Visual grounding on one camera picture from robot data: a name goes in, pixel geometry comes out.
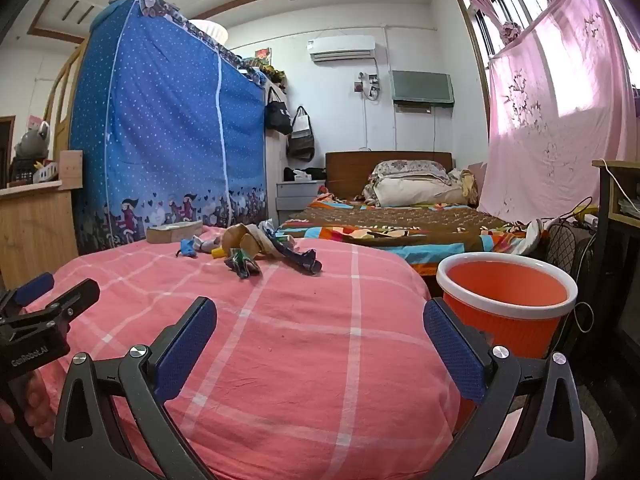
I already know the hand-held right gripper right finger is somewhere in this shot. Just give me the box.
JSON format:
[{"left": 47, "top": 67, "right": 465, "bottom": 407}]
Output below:
[{"left": 422, "top": 297, "right": 586, "bottom": 480}]

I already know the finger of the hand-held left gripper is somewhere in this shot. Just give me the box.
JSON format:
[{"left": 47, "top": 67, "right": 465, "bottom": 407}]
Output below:
[
  {"left": 0, "top": 278, "right": 101, "bottom": 331},
  {"left": 0, "top": 272, "right": 56, "bottom": 318}
]

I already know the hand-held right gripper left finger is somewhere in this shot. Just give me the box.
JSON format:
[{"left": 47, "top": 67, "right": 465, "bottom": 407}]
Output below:
[{"left": 52, "top": 296, "right": 218, "bottom": 480}]

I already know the orange bin with white rim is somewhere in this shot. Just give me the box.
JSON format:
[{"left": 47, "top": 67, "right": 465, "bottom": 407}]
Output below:
[{"left": 436, "top": 253, "right": 579, "bottom": 436}]

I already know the dark green wrapper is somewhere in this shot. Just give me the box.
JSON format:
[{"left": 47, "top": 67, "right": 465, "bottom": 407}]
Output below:
[{"left": 224, "top": 249, "right": 264, "bottom": 281}]

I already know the brown cardboard piece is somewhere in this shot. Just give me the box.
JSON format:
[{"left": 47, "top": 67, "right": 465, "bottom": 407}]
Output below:
[{"left": 221, "top": 223, "right": 275, "bottom": 262}]

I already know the light wooden cabinet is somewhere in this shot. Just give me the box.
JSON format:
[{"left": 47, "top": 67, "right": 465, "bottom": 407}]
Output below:
[{"left": 0, "top": 150, "right": 84, "bottom": 291}]

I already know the pink checked blanket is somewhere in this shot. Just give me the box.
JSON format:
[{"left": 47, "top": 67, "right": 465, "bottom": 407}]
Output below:
[{"left": 22, "top": 225, "right": 463, "bottom": 480}]

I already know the white plastic basket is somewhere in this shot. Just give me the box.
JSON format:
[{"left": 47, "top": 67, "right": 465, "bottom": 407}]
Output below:
[{"left": 30, "top": 159, "right": 64, "bottom": 184}]

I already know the grey mouse toy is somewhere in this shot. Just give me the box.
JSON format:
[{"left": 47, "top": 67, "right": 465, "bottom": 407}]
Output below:
[{"left": 12, "top": 120, "right": 54, "bottom": 186}]

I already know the colourful patterned bedsheet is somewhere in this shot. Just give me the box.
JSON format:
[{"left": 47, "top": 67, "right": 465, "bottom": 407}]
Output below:
[{"left": 276, "top": 192, "right": 545, "bottom": 277}]

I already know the black mesh rack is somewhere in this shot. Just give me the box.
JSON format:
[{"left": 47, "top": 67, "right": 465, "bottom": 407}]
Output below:
[{"left": 542, "top": 219, "right": 602, "bottom": 357}]

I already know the floral folded quilt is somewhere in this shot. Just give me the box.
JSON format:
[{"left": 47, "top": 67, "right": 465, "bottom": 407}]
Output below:
[{"left": 363, "top": 159, "right": 477, "bottom": 207}]

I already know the blue dotted fabric wardrobe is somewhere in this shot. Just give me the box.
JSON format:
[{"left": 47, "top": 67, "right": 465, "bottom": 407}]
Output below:
[{"left": 69, "top": 0, "right": 269, "bottom": 257}]

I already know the grey nightstand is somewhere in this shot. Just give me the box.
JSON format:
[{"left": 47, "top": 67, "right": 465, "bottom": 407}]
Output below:
[{"left": 276, "top": 180, "right": 326, "bottom": 226}]

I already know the wooden desk with black legs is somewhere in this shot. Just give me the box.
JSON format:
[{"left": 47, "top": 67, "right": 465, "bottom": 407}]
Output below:
[{"left": 591, "top": 158, "right": 640, "bottom": 321}]

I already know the brown wooden headboard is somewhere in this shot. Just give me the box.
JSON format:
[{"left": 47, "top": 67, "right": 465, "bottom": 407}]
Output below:
[{"left": 325, "top": 151, "right": 454, "bottom": 199}]

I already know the grey tote bag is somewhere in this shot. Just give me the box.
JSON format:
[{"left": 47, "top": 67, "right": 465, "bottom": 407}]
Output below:
[{"left": 286, "top": 105, "right": 316, "bottom": 163}]

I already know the black hanging bag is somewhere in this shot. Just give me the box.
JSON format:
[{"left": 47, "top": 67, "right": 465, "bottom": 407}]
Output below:
[{"left": 263, "top": 86, "right": 294, "bottom": 136}]

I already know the pink hanging sheet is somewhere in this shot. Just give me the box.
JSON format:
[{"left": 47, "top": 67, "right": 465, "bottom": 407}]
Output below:
[{"left": 476, "top": 0, "right": 640, "bottom": 227}]

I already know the clutter pile on wardrobe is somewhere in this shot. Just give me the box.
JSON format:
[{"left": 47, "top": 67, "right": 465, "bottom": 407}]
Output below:
[{"left": 238, "top": 47, "right": 289, "bottom": 92}]

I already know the white round basin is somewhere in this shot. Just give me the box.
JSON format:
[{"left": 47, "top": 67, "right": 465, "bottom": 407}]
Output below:
[{"left": 188, "top": 18, "right": 230, "bottom": 47}]

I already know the barred window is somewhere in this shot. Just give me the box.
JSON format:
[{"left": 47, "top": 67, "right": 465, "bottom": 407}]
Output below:
[{"left": 459, "top": 0, "right": 598, "bottom": 69}]

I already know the white air conditioner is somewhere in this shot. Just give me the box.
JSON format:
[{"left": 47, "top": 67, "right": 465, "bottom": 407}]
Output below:
[{"left": 308, "top": 35, "right": 377, "bottom": 64}]

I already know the white cable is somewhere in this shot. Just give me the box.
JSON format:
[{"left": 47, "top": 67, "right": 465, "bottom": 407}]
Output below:
[{"left": 599, "top": 159, "right": 637, "bottom": 207}]

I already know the wall television with green cover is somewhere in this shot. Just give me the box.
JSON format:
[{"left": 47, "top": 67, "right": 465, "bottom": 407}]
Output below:
[{"left": 389, "top": 70, "right": 455, "bottom": 114}]

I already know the wall socket with chargers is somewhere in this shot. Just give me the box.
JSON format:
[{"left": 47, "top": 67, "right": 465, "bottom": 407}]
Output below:
[{"left": 353, "top": 70, "right": 381, "bottom": 101}]

